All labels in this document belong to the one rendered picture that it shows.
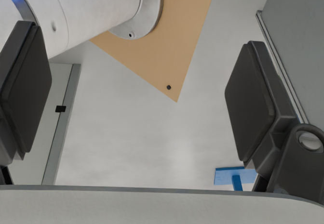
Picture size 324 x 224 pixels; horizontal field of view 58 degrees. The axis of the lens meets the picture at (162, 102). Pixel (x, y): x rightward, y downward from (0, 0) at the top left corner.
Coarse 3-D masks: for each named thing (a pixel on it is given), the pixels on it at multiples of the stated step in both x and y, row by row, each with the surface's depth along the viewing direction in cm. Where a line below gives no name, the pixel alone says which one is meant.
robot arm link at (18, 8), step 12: (0, 0) 30; (12, 0) 31; (24, 0) 32; (0, 12) 30; (12, 12) 31; (24, 12) 32; (0, 24) 30; (12, 24) 31; (36, 24) 33; (0, 36) 30; (0, 48) 30
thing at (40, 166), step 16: (64, 64) 196; (80, 64) 197; (64, 80) 186; (48, 96) 176; (64, 96) 178; (48, 112) 168; (64, 112) 168; (48, 128) 161; (64, 128) 161; (48, 144) 154; (16, 160) 146; (32, 160) 147; (48, 160) 147; (16, 176) 141; (32, 176) 142; (48, 176) 142
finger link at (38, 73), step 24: (24, 24) 10; (24, 48) 10; (0, 72) 9; (24, 72) 9; (48, 72) 12; (0, 96) 8; (24, 96) 9; (0, 120) 8; (24, 120) 10; (0, 144) 8; (24, 144) 10; (0, 168) 9
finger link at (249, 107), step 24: (264, 48) 11; (240, 72) 12; (264, 72) 10; (240, 96) 11; (264, 96) 9; (288, 96) 11; (240, 120) 11; (264, 120) 9; (288, 120) 9; (240, 144) 11; (264, 144) 10; (264, 168) 10
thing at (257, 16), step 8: (256, 16) 170; (264, 24) 160; (264, 32) 159; (272, 48) 149; (272, 56) 148; (280, 64) 140; (280, 72) 139; (288, 80) 132; (288, 88) 131; (296, 96) 125; (296, 104) 125; (304, 112) 119; (304, 120) 118
